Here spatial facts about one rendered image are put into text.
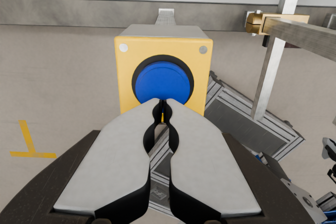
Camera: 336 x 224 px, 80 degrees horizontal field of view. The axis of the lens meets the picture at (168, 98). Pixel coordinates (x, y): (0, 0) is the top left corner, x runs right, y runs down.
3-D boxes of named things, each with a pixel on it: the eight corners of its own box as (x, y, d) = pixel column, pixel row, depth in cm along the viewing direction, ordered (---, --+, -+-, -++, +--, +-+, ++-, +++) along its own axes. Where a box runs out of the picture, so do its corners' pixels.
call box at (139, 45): (193, 86, 24) (203, 124, 17) (134, 85, 24) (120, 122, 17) (198, 24, 21) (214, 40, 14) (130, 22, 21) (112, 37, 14)
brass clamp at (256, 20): (291, 35, 56) (302, 38, 52) (243, 33, 56) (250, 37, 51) (299, 10, 53) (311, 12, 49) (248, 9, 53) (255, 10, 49)
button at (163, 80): (186, 104, 17) (188, 115, 16) (138, 103, 17) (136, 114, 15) (190, 58, 15) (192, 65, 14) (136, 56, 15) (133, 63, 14)
